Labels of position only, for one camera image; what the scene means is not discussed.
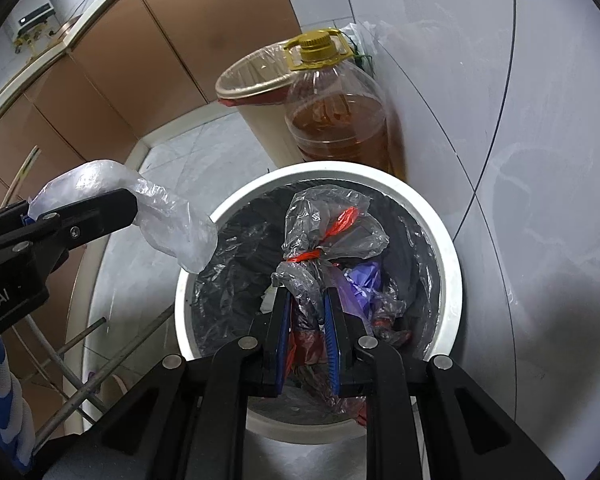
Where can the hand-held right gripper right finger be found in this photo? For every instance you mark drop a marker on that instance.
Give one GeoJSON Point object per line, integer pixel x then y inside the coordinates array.
{"type": "Point", "coordinates": [333, 345]}

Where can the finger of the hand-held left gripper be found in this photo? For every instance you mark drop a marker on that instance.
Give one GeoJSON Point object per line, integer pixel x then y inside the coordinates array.
{"type": "Point", "coordinates": [95, 212]}

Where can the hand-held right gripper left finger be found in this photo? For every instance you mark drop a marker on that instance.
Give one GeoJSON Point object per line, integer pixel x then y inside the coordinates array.
{"type": "Point", "coordinates": [280, 340]}

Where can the purple wrapper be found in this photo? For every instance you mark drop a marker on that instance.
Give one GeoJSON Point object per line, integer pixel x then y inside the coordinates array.
{"type": "Point", "coordinates": [360, 280]}

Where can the clear plastic bag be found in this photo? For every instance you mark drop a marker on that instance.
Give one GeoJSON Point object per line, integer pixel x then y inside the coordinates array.
{"type": "Point", "coordinates": [175, 230]}

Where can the grey plastic bag red tie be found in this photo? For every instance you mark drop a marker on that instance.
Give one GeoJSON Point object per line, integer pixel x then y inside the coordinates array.
{"type": "Point", "coordinates": [320, 220]}

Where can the white trash bin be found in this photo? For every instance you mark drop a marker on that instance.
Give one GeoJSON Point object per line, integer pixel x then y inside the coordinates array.
{"type": "Point", "coordinates": [447, 270]}

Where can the beige trash bin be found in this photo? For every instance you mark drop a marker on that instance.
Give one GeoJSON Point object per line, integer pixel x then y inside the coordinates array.
{"type": "Point", "coordinates": [267, 130]}

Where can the light wooden stick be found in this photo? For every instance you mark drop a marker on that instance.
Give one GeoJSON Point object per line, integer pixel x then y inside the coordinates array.
{"type": "Point", "coordinates": [22, 175]}

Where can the black bin liner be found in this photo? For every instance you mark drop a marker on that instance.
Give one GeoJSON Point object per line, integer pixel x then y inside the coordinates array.
{"type": "Point", "coordinates": [230, 270]}

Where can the brown kitchen cabinet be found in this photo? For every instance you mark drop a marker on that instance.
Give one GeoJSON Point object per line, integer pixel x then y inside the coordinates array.
{"type": "Point", "coordinates": [180, 45]}

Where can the white water heater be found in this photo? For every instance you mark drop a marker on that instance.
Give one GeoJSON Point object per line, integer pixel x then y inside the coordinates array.
{"type": "Point", "coordinates": [32, 16]}

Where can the oil bottle yellow cap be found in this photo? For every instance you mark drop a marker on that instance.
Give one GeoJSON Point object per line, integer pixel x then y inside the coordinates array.
{"type": "Point", "coordinates": [340, 130]}

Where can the white plastic bag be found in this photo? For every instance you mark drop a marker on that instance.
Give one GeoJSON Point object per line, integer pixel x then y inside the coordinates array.
{"type": "Point", "coordinates": [367, 35]}

